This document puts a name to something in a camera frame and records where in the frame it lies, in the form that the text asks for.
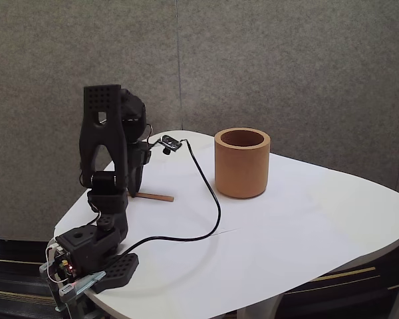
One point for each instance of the controller board with red light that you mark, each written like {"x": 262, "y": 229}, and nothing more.
{"x": 66, "y": 264}

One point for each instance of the brown cylindrical pen holder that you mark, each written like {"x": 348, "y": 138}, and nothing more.
{"x": 242, "y": 172}

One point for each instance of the beige wooden pen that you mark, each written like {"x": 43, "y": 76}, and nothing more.
{"x": 159, "y": 198}

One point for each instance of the grey table clamp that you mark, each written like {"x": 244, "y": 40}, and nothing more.
{"x": 83, "y": 283}

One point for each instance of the black camera circuit board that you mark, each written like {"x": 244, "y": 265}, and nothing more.
{"x": 170, "y": 143}

